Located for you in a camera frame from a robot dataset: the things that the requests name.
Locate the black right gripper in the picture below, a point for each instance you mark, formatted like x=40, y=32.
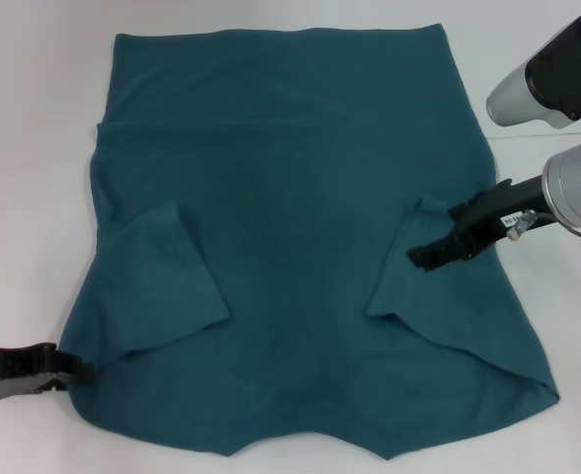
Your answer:
x=498, y=212

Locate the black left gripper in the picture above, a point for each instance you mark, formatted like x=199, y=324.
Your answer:
x=14, y=365

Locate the teal blue shirt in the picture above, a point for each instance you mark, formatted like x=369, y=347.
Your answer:
x=295, y=197

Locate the silver and black right arm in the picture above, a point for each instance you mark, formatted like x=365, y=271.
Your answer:
x=567, y=182

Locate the white number label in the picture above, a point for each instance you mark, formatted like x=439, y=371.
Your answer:
x=510, y=219

